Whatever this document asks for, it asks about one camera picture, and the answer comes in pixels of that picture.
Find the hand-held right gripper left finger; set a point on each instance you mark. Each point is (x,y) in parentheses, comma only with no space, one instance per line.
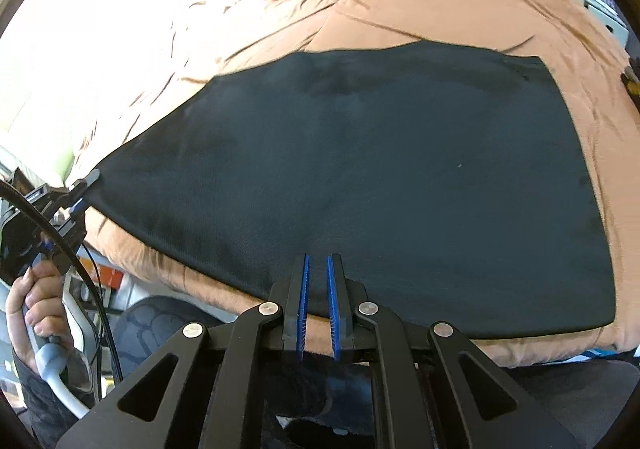
(302,299)

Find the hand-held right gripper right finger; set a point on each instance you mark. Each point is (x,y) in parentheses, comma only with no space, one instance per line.
(334,314)

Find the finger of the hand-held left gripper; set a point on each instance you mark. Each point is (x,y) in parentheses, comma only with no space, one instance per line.
(87,180)
(76,216)

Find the black t-shirt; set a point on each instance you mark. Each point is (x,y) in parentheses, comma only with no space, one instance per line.
(350,154)

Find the person's left forearm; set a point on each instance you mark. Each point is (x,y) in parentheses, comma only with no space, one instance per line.
(35,409)

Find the person's left hand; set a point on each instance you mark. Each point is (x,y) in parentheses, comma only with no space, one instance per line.
(42,289)

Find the green pillow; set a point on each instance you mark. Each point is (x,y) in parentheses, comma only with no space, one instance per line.
(65,164)

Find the orange box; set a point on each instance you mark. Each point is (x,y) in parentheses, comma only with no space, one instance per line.
(111,276)

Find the person's grey printed pants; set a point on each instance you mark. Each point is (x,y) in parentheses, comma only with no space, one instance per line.
(150,324)

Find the blue printed mattress sheet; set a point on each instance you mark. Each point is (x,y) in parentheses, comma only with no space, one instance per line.
(600,353)

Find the brown blanket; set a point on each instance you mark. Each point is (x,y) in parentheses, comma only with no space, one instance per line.
(450,4)

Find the white nightstand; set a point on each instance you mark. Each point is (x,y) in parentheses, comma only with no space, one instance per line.
(607,19)

